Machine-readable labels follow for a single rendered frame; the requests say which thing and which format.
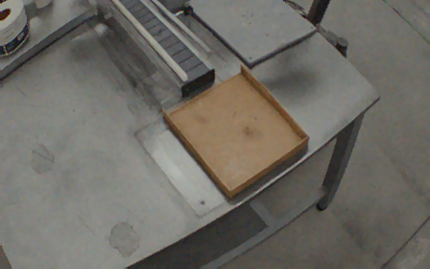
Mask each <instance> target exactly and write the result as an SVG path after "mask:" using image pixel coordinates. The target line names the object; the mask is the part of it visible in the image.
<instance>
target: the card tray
mask: <svg viewBox="0 0 430 269"><path fill-rule="evenodd" d="M162 110H163V115H164V117H165V120H166V121H167V122H168V123H169V124H170V126H171V127H172V128H173V129H174V131H175V132H176V134H177V135H178V137H179V138H181V139H182V141H183V142H184V143H185V144H186V145H187V148H188V149H189V150H190V151H191V153H192V154H193V155H194V156H196V158H197V159H198V160H199V162H200V164H201V165H202V166H203V167H204V169H205V170H206V171H208V172H209V174H210V175H211V176H212V177H213V179H214V180H215V181H216V182H217V184H218V185H219V186H220V187H221V188H222V189H223V191H225V192H226V193H227V195H228V196H229V197H230V198H231V197H232V196H234V195H235V194H237V193H238V192H240V191H241V190H243V189H244V188H247V187H248V186H250V185H251V184H253V183H255V182H256V181H258V180H259V179H261V177H262V176H264V175H265V174H267V173H268V172H271V171H272V170H274V169H276V168H277V167H278V166H279V165H281V164H282V162H284V161H285V160H287V159H289V158H290V157H291V156H292V155H294V154H295V153H297V152H298V151H300V150H301V149H302V148H303V147H304V146H306V145H307V144H308V139H309V133H308V132H306V131H305V130H304V129H303V128H302V127H301V125H300V123H299V122H298V121H297V120H296V119H295V118H294V117H293V116H292V115H291V114H290V112H289V111H287V110H286V109H285V108H284V107H283V106H282V105H281V104H280V103H279V102H278V101H277V100H276V99H275V97H274V96H273V94H272V93H271V92H270V91H269V90H268V89H267V88H266V87H265V86H264V85H263V84H262V83H260V82H259V81H258V79H257V78H256V77H255V76H254V75H253V74H252V73H251V72H250V71H249V70H248V68H247V67H246V66H244V65H243V64H242V63H240V72H239V73H237V74H235V75H234V76H232V77H230V78H229V79H227V80H225V81H223V82H221V83H219V84H217V85H215V86H214V87H212V88H211V89H208V90H206V91H205V92H204V93H203V94H201V95H199V96H197V97H196V98H193V99H191V100H189V101H188V102H186V103H184V104H183V106H181V107H178V108H176V109H175V110H172V111H170V112H169V113H168V112H167V111H166V110H165V109H164V108H163V109H162Z"/></svg>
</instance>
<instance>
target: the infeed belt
mask: <svg viewBox="0 0 430 269"><path fill-rule="evenodd" d="M118 1H119V2H120V3H121V4H122V5H123V7H124V8H126V10H128V11H129V13H130V14H131V15H132V16H134V19H136V20H137V21H138V22H139V24H140V25H141V26H142V27H143V28H144V29H146V32H147V33H148V34H150V35H151V36H152V38H153V39H154V40H155V41H156V42H158V43H159V44H158V45H159V46H160V47H161V48H162V49H164V50H165V51H166V53H167V54H168V55H169V56H170V57H171V59H172V60H173V61H174V62H175V63H176V64H177V65H178V66H179V67H180V69H181V70H182V71H183V72H184V73H185V74H186V75H187V80H186V81H183V80H182V78H181V77H180V76H179V75H178V74H177V73H176V71H175V70H174V69H173V68H172V67H171V66H169V64H168V63H167V62H166V61H165V60H164V59H163V57H162V56H161V55H160V54H158V52H157V51H155V52H156V53H157V54H158V55H160V56H161V59H162V60H163V61H164V62H165V63H166V64H167V66H168V67H170V68H171V69H172V70H173V71H174V73H175V74H176V75H177V76H178V77H179V78H180V80H181V81H182V82H183V83H184V84H185V85H187V84H189V83H190V82H193V81H195V80H197V79H199V78H200V77H201V76H203V75H205V74H206V73H209V72H211V70H210V69H209V68H208V67H207V66H205V65H204V63H203V62H202V61H201V60H200V59H199V58H198V57H197V56H196V55H195V54H194V53H193V52H192V50H191V49H190V48H189V47H187V46H186V45H185V44H184V43H183V42H182V41H181V40H180V38H178V36H177V35H176V34H175V33H173V32H172V31H171V30H170V29H168V27H167V25H166V24H164V23H163V22H162V21H160V20H159V18H158V17H157V16H156V15H155V14H154V13H153V12H151V11H150V9H149V8H148V7H146V5H145V4H143V3H142V2H141V1H140V0H118ZM128 21H129V20H128ZM129 22H130V21H129ZM130 23H131V22H130ZM131 25H132V26H133V28H134V29H135V30H137V32H138V29H136V28H135V27H134V25H133V24H132V23H131ZM138 33H139V32H138ZM139 34H140V35H141V36H142V34H141V33H139ZM142 37H143V36H142ZM144 39H145V40H146V42H148V43H149V44H150V42H149V41H147V39H146V38H144ZM150 46H151V47H153V49H154V50H155V48H154V46H152V45H151V44H150Z"/></svg>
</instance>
